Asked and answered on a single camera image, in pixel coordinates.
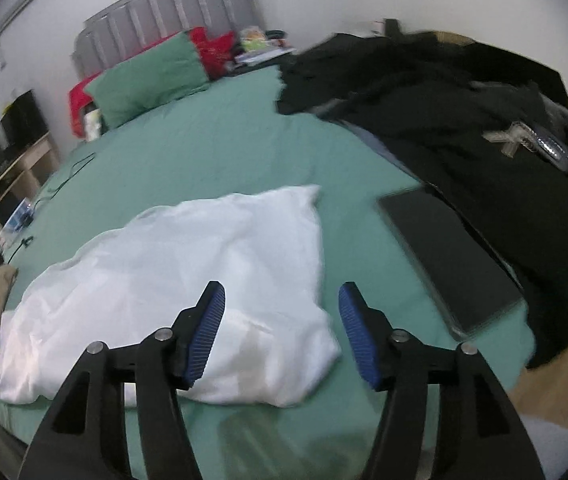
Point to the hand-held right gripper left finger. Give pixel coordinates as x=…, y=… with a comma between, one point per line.
x=206, y=330

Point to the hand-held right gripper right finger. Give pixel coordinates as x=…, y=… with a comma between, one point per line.
x=359, y=335

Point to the white hooded jacket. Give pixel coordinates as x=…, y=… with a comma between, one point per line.
x=189, y=260

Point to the black clothes pile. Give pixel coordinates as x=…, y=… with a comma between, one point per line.
x=464, y=135

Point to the black tablet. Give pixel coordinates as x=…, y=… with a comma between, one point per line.
x=444, y=260

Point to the bed with green sheet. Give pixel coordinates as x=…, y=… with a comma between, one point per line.
x=214, y=150

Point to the white and yellow pack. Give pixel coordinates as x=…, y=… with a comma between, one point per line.
x=93, y=125

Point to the light wooden desk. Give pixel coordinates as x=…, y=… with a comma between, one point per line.
x=34, y=160

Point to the green pillow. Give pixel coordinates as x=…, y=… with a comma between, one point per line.
x=149, y=80

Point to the large red pillow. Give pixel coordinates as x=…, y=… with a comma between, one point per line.
x=78, y=102

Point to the car key bunch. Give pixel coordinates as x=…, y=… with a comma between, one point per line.
x=549, y=142

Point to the small red pillow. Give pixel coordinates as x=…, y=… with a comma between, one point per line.
x=221, y=52

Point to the black computer tower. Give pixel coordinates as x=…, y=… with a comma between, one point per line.
x=24, y=117

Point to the stack of books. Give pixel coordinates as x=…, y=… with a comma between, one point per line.
x=264, y=55

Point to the green snack packet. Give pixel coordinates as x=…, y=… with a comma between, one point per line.
x=254, y=39

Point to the black speaker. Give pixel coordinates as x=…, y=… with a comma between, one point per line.
x=390, y=27

